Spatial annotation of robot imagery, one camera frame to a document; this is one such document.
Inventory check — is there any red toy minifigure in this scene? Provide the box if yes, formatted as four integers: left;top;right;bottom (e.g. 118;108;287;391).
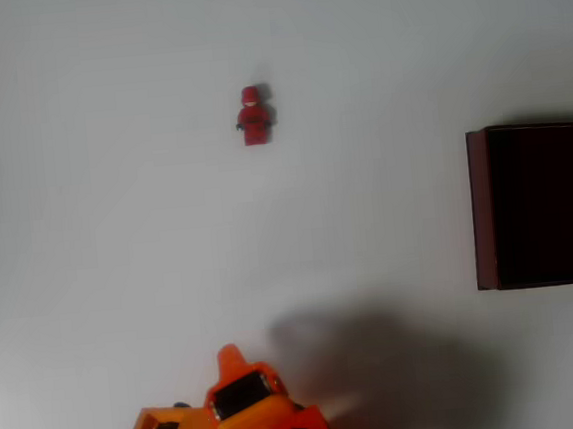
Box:
232;82;279;148

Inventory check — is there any dark brown open box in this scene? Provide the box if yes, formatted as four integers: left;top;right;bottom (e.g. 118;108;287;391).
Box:
463;118;573;293

